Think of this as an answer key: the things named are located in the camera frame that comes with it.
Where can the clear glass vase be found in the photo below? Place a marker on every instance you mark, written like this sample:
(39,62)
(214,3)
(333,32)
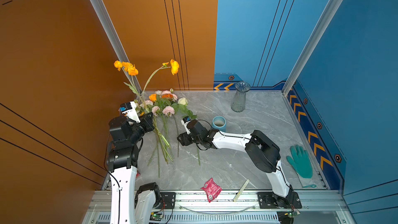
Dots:
(239,100)

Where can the pink snack packet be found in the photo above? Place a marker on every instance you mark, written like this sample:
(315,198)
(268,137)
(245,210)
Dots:
(212,190)

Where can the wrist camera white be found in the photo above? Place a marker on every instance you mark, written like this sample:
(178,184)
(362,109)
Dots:
(128,109)
(185,122)

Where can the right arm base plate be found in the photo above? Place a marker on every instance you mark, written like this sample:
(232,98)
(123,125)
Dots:
(269,200)

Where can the orange gerbera daisy stem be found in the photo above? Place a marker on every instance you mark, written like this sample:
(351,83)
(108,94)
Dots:
(166,102)

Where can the pale wooden stick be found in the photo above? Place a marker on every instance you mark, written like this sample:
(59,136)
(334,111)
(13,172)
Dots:
(243,187)

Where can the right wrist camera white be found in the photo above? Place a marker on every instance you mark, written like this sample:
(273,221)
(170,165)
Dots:
(185,122)

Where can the aluminium front rail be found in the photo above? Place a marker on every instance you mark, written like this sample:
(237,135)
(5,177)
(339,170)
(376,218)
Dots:
(318,206)

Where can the aluminium corner post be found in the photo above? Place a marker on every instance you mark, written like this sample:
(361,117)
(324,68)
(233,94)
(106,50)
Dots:
(323,22)
(109,28)

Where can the pink ranunculus stem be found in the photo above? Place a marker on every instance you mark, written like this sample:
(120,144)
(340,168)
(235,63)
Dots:
(161,123)

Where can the right circuit board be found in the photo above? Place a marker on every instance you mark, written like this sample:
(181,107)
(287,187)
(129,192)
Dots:
(287,217)

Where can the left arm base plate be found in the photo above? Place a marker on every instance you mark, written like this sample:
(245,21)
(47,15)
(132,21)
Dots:
(167,200)

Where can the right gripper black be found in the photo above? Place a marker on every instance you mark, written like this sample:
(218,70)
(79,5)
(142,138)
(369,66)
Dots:
(183,137)

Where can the right aluminium corner post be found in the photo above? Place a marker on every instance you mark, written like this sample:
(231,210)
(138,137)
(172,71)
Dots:
(323,22)

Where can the cream white rose stem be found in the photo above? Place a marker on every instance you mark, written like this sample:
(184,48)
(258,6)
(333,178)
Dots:
(182,104)

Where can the teal ceramic vase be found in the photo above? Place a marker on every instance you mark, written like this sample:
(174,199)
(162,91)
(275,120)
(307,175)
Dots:
(219,123)

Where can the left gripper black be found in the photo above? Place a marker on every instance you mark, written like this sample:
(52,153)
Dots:
(146,122)

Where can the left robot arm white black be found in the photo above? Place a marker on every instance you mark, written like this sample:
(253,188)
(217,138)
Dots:
(128,207)

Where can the left green circuit board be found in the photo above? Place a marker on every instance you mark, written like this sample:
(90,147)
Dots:
(157,216)

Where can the green rubber glove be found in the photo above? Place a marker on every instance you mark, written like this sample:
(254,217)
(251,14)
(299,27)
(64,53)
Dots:
(301,163)

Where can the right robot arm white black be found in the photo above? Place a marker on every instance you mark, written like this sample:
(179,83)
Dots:
(263,152)

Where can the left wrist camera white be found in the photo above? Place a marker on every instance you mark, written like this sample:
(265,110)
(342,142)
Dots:
(128,109)

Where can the left aluminium corner post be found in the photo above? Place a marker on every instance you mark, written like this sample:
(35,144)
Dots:
(109,28)

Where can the pink rose spray stem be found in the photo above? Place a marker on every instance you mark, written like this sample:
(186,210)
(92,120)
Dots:
(154,99)

